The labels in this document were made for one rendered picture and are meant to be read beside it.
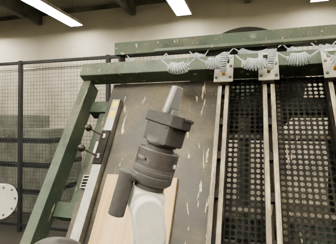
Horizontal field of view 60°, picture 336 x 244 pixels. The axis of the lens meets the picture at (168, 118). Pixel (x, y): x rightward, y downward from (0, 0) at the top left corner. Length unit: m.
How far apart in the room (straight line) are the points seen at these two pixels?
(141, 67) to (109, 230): 0.93
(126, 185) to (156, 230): 0.11
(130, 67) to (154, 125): 1.22
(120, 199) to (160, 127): 0.17
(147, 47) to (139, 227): 1.84
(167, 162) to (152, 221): 0.12
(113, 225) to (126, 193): 0.84
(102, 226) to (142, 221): 0.88
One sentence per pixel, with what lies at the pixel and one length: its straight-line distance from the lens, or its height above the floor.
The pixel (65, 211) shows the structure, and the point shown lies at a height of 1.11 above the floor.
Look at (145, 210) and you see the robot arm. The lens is 0.59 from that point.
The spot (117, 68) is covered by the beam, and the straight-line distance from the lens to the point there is 1.85.
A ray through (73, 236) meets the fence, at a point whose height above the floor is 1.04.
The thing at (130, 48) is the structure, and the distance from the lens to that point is 2.36.
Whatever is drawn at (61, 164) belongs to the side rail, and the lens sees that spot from 1.70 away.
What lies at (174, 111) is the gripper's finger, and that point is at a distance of 0.61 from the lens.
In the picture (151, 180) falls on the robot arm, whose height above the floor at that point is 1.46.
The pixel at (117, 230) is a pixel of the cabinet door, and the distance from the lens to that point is 1.44.
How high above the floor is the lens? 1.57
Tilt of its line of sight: 1 degrees up
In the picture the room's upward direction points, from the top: straight up
